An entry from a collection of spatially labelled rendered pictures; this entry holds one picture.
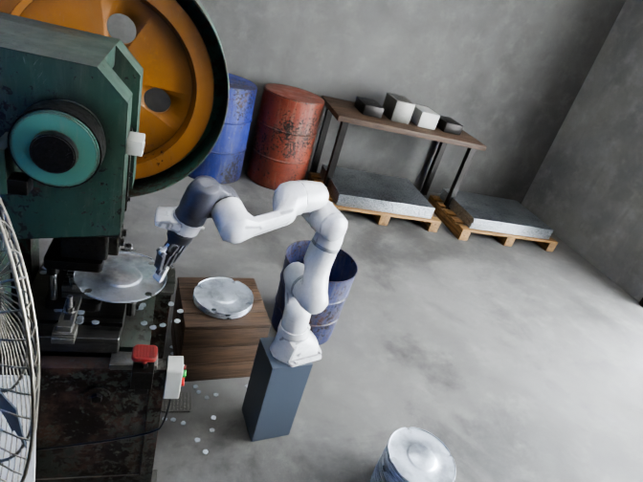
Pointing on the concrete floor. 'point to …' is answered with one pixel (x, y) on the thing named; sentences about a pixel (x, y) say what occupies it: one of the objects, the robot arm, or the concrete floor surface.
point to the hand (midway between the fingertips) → (161, 272)
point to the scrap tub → (345, 269)
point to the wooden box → (216, 335)
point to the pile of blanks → (386, 471)
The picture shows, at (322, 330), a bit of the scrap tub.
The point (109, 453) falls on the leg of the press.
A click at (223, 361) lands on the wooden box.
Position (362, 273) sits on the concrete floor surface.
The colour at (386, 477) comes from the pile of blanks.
